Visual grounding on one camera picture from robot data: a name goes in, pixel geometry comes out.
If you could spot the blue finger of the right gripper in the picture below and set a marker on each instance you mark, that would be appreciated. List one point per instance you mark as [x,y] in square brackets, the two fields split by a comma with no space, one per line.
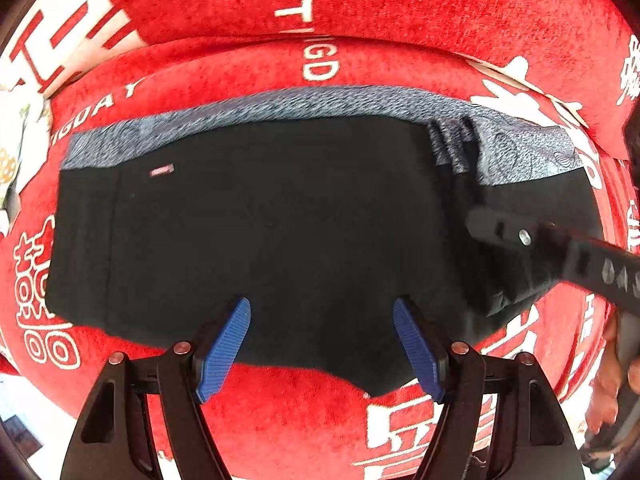
[499,229]

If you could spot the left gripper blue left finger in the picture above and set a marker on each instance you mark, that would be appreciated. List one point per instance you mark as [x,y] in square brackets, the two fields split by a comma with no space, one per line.
[113,437]

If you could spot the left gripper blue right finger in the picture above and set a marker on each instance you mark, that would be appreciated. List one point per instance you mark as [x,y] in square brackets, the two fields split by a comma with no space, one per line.
[500,418]

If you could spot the black pants with patterned trim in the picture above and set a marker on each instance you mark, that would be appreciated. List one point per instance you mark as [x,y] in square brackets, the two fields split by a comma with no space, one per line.
[320,206]

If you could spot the person's right hand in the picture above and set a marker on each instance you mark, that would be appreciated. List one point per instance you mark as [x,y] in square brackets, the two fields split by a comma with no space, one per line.
[603,406]

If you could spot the red sofa seat cover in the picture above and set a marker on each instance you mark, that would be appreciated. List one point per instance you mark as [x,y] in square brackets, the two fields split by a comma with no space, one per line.
[273,422]

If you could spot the red sofa back cushion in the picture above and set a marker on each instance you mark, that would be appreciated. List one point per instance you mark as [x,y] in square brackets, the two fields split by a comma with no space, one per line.
[577,50]

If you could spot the white floral cloth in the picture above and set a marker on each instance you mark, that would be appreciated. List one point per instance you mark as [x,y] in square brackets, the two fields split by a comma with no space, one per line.
[26,122]

